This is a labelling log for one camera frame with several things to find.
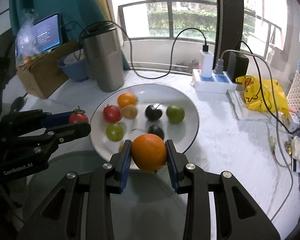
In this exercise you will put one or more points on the yellow brown kiwi fruit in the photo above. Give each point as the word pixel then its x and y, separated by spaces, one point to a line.
pixel 129 112

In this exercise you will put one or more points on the large orange back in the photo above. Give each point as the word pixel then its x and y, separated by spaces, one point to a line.
pixel 126 99

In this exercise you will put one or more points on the dark plum with stem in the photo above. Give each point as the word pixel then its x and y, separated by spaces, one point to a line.
pixel 153 113

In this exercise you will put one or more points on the white charger plug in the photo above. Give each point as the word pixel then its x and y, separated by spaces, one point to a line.
pixel 207 62

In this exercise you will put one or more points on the stainless steel tumbler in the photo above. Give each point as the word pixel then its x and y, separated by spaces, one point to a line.
pixel 103 55

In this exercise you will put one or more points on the round grey glass mat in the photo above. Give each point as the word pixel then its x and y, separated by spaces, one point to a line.
pixel 147 209

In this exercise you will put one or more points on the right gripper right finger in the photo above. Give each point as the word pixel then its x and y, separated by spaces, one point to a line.
pixel 238 216

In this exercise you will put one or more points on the tablet with lit screen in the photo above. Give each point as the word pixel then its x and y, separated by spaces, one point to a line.
pixel 48 32

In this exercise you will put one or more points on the black spoon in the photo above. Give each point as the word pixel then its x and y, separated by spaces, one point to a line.
pixel 18 104

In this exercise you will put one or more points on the white oval serving plate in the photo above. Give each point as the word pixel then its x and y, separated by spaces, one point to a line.
pixel 161 96

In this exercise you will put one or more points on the balcony metal railing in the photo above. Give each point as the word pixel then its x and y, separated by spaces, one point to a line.
pixel 165 18

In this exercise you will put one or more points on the blue plastic bowl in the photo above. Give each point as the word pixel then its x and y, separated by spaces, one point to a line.
pixel 74 66

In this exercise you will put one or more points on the clear plastic fruit bag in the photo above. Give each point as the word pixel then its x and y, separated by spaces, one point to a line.
pixel 26 44

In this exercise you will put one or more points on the green tomato back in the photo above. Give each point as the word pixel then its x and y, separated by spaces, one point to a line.
pixel 175 114

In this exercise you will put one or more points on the black power adapter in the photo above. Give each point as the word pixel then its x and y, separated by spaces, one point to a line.
pixel 237 66

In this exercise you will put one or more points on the small dark plum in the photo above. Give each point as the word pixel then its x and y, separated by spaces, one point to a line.
pixel 156 130

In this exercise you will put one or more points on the green tomato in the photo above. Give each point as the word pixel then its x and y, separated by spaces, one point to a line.
pixel 115 132
pixel 175 114

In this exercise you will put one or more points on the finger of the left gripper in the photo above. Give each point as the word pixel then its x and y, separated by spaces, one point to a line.
pixel 36 119
pixel 65 132

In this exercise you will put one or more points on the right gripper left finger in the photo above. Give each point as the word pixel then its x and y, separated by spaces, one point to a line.
pixel 81 203

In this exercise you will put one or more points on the teal curtain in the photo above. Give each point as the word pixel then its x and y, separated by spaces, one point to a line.
pixel 76 15

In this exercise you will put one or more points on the green tomato front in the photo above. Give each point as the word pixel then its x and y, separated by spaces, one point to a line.
pixel 115 132

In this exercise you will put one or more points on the large orange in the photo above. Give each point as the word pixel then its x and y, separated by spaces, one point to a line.
pixel 126 99
pixel 149 152

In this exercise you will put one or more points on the white power strip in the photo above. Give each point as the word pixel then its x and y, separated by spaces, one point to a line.
pixel 213 84

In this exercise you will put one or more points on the red tomato small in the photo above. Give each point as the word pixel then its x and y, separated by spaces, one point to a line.
pixel 112 114

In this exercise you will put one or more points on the red tomato with stem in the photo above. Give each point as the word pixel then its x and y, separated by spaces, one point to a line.
pixel 78 115

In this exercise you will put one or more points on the brown cardboard box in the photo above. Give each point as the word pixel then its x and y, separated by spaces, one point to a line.
pixel 45 76

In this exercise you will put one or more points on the large orange front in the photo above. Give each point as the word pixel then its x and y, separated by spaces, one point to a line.
pixel 149 152

